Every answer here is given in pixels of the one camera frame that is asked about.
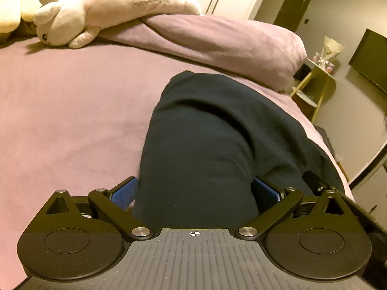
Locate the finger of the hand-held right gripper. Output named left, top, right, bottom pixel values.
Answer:
left=303, top=171, right=333, bottom=196

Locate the long white plush toy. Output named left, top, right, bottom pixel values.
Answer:
left=33, top=0, right=202, bottom=49

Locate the wall television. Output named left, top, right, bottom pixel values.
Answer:
left=348, top=29, right=387, bottom=95

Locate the dark door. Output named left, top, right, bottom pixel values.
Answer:
left=274, top=0, right=316, bottom=34

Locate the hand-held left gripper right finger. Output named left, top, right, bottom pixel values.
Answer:
left=236, top=177, right=345, bottom=240

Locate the cream flower plush toy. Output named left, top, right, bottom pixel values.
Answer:
left=0, top=0, right=61, bottom=34

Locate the purple pillow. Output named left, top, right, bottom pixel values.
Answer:
left=98, top=14, right=308, bottom=93

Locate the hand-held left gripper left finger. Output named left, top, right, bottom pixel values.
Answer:
left=45, top=176, right=153, bottom=240

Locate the wrapped flower bouquet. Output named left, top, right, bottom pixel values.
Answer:
left=320, top=35, right=346, bottom=64

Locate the navy blue jacket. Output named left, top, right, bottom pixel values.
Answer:
left=133, top=70, right=351, bottom=239

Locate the yellow frame side table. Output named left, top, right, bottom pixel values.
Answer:
left=290, top=57, right=337, bottom=123

